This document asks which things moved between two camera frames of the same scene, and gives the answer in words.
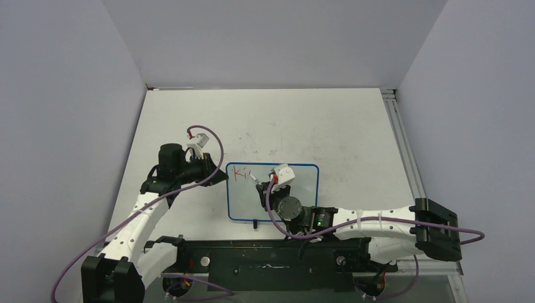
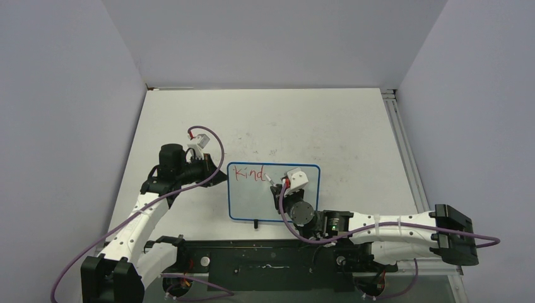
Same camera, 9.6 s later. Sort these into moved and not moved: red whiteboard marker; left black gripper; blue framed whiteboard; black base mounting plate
Moved: red whiteboard marker
Not moved: blue framed whiteboard; left black gripper; black base mounting plate
